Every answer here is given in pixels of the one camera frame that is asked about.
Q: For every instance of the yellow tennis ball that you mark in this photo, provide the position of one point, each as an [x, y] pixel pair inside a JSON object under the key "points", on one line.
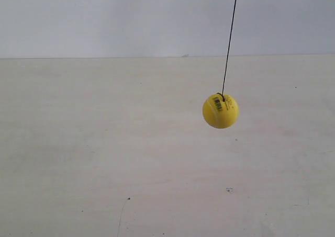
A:
{"points": [[220, 111]]}

